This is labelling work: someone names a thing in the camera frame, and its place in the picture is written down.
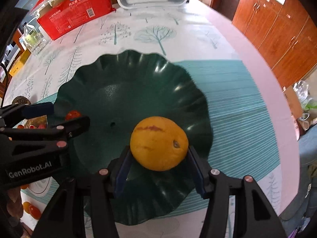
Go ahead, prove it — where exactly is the clear oil bottle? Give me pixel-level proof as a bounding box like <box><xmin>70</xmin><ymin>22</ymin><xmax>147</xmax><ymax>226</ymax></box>
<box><xmin>23</xmin><ymin>22</ymin><xmax>42</xmax><ymax>48</ymax></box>

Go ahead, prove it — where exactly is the red paper cup package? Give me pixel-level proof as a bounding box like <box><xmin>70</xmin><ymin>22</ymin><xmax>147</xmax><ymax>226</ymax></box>
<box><xmin>31</xmin><ymin>0</ymin><xmax>115</xmax><ymax>40</ymax></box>

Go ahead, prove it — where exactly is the clear glass cup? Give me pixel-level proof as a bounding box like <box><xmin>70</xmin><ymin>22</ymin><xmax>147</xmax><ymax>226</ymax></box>
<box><xmin>28</xmin><ymin>38</ymin><xmax>47</xmax><ymax>55</ymax></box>

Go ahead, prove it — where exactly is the yellow cardboard box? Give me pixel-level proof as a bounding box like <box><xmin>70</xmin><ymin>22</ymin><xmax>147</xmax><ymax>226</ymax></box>
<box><xmin>9</xmin><ymin>49</ymin><xmax>31</xmax><ymax>77</ymax></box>

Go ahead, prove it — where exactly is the dark brown avocado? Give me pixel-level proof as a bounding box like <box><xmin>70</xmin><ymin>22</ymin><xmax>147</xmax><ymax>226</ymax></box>
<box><xmin>12</xmin><ymin>96</ymin><xmax>31</xmax><ymax>105</ymax></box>

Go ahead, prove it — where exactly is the cardboard box on floor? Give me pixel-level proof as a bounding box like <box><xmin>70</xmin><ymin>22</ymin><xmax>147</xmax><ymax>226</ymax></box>
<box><xmin>283</xmin><ymin>86</ymin><xmax>303</xmax><ymax>119</ymax></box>

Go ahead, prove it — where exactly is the yellow orange kumquat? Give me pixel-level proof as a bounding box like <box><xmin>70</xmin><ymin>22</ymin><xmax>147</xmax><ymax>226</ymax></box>
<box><xmin>23</xmin><ymin>202</ymin><xmax>32</xmax><ymax>214</ymax></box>

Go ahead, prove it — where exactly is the yellow striped melon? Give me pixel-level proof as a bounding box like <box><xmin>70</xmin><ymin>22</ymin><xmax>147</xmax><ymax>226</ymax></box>
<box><xmin>130</xmin><ymin>116</ymin><xmax>189</xmax><ymax>171</ymax></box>

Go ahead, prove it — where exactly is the wooden cabinet row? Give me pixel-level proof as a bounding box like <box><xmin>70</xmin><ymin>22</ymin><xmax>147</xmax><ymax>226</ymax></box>
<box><xmin>232</xmin><ymin>0</ymin><xmax>316</xmax><ymax>87</ymax></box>

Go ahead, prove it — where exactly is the dark green scalloped plate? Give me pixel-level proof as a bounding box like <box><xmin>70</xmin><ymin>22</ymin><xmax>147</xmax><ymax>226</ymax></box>
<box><xmin>48</xmin><ymin>50</ymin><xmax>213</xmax><ymax>226</ymax></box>

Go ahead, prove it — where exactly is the tree patterned tablecloth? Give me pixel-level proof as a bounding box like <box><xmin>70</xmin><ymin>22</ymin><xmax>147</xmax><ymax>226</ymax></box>
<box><xmin>4</xmin><ymin>0</ymin><xmax>300</xmax><ymax>214</ymax></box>

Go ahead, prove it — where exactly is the red hawthorn fruit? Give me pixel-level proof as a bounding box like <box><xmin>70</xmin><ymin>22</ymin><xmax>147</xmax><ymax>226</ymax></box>
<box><xmin>65</xmin><ymin>110</ymin><xmax>82</xmax><ymax>121</ymax></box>

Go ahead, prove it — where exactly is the large red tomato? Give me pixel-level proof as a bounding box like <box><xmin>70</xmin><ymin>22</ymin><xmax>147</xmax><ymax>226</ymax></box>
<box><xmin>29</xmin><ymin>205</ymin><xmax>41</xmax><ymax>220</ymax></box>

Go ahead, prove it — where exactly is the overripe brown banana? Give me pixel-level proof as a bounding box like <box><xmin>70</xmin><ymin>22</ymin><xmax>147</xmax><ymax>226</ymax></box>
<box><xmin>24</xmin><ymin>115</ymin><xmax>47</xmax><ymax>128</ymax></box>

